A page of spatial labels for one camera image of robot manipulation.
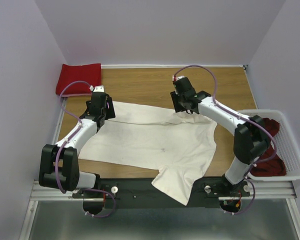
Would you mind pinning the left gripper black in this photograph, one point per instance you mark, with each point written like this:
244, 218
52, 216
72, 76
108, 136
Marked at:
111, 112

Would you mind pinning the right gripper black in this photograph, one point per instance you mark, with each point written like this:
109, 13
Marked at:
174, 97

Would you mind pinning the white t-shirt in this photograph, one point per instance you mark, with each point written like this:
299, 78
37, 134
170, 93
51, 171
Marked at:
179, 146

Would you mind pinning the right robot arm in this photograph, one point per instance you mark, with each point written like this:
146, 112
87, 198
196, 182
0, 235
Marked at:
251, 139

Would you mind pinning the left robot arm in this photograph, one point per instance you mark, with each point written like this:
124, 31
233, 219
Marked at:
59, 166

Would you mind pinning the folded red t-shirt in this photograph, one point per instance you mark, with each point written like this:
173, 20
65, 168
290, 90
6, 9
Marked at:
91, 74

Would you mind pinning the white rear table edge strip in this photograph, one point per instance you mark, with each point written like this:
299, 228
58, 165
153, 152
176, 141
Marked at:
173, 66

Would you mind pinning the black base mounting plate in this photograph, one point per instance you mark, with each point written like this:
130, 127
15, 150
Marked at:
139, 193

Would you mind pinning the white plastic laundry basket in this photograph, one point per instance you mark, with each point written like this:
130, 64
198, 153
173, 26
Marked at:
287, 149

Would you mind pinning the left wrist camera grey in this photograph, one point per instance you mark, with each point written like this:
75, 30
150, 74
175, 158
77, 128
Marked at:
99, 89

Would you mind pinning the aluminium rail left side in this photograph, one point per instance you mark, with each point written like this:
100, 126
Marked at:
57, 126

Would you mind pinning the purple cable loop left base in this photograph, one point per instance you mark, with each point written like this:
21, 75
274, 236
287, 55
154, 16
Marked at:
95, 210

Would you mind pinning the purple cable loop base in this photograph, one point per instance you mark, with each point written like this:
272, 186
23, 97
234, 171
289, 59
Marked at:
248, 207
95, 210

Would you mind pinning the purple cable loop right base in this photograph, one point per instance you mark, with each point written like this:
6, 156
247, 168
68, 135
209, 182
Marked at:
248, 207

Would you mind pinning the aluminium front frame rail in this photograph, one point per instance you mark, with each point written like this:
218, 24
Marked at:
41, 193

